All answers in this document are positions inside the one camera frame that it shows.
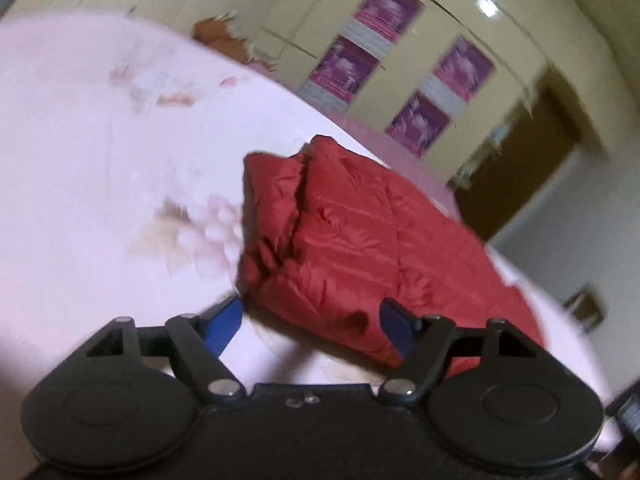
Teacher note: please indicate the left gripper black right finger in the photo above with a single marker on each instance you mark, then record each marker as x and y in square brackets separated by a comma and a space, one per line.
[491, 394]

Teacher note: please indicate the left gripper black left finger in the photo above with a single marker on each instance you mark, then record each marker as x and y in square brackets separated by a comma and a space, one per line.
[129, 394]

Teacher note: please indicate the red puffer jacket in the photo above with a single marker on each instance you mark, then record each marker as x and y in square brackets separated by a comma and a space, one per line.
[331, 234]

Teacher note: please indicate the wooden chair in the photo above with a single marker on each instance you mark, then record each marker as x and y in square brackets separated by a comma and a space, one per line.
[586, 307]

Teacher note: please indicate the dark wooden door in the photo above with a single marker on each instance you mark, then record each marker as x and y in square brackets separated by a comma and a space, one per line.
[513, 164]

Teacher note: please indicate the white floral bed sheet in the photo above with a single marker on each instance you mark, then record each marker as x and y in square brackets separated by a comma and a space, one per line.
[122, 194]

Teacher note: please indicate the purple poster lower right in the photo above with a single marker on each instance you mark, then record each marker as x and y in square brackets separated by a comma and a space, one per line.
[418, 124]

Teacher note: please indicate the purple poster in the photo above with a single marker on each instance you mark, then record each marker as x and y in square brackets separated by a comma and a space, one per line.
[464, 68]
[388, 18]
[418, 124]
[339, 76]

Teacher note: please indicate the purple poster upper right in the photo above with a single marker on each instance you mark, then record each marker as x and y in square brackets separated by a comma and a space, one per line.
[464, 68]

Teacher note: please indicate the cream wardrobe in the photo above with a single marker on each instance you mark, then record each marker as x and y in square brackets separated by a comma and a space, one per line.
[535, 45]

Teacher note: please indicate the purple poster lower left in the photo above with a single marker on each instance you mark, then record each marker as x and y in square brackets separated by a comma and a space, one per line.
[339, 76]

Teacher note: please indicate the orange patterned pillow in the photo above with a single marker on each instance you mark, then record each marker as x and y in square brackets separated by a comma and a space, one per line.
[217, 34]

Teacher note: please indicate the purple poster upper left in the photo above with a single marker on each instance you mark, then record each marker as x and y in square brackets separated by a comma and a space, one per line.
[388, 18]

